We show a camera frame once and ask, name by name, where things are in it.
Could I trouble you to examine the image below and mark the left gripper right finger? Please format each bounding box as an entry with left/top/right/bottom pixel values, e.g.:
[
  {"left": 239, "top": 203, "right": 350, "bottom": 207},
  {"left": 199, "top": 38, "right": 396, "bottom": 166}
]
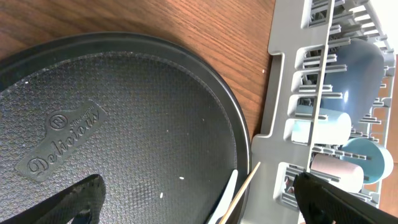
[{"left": 293, "top": 172, "right": 397, "bottom": 224}]

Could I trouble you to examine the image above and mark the round black serving tray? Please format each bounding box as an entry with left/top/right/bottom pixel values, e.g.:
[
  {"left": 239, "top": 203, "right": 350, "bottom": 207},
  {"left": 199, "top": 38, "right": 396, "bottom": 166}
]
[{"left": 1, "top": 32, "right": 250, "bottom": 223}]

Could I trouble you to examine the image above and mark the dark blue plate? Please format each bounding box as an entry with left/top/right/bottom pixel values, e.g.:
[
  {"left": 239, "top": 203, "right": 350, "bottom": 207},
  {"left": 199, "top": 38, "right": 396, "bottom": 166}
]
[{"left": 321, "top": 39, "right": 384, "bottom": 123}]

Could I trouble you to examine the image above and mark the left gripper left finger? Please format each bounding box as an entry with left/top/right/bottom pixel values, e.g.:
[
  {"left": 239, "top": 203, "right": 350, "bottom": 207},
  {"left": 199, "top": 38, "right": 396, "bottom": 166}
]
[{"left": 2, "top": 174, "right": 106, "bottom": 224}]

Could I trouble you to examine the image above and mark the light blue cup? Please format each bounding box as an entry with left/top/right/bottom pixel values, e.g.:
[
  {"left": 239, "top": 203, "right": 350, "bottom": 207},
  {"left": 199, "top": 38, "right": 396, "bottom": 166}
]
[{"left": 292, "top": 108, "right": 351, "bottom": 145}]

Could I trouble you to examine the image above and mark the wooden chopstick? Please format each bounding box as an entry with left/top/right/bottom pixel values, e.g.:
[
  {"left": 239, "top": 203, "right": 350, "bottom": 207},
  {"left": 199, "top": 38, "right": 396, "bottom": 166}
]
[{"left": 219, "top": 162, "right": 261, "bottom": 224}]

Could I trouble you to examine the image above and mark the light blue bowl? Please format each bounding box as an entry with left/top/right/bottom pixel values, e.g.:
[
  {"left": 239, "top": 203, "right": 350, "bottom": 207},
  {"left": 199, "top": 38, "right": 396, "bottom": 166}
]
[{"left": 341, "top": 138, "right": 394, "bottom": 185}]

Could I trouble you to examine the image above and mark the pink cup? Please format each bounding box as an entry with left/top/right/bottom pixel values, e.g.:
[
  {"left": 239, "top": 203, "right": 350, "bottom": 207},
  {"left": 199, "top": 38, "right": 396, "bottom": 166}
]
[{"left": 311, "top": 154, "right": 364, "bottom": 193}]

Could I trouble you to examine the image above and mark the grey dishwasher rack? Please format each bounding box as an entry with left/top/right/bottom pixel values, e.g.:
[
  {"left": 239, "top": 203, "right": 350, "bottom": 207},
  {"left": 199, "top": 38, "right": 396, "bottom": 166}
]
[{"left": 242, "top": 0, "right": 396, "bottom": 223}]

